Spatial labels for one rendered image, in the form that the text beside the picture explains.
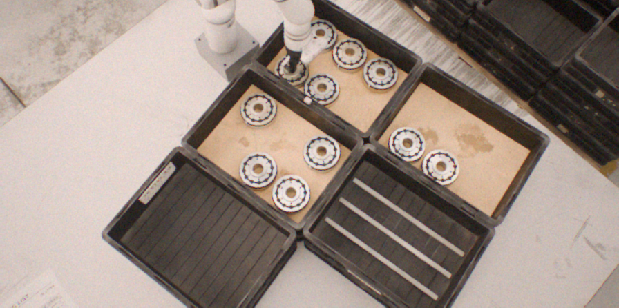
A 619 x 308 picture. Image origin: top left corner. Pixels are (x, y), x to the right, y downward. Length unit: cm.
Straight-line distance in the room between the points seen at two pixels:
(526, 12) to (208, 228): 158
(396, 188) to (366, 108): 25
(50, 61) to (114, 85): 102
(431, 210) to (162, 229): 73
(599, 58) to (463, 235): 104
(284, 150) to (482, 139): 57
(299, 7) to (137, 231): 73
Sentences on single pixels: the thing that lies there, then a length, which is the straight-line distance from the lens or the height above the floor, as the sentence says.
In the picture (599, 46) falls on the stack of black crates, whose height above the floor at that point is 49.
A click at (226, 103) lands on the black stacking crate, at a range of 155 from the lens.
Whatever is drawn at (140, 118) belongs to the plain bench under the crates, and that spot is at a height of 70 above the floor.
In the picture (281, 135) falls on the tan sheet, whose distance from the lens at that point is 155.
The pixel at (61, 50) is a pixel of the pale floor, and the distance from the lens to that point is 286.
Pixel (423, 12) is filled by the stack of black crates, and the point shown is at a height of 19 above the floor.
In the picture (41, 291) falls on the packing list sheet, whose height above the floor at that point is 70.
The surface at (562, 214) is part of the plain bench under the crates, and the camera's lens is 179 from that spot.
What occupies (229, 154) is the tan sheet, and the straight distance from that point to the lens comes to 155.
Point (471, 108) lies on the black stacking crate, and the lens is 163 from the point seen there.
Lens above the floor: 229
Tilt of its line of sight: 69 degrees down
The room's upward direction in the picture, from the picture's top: 2 degrees clockwise
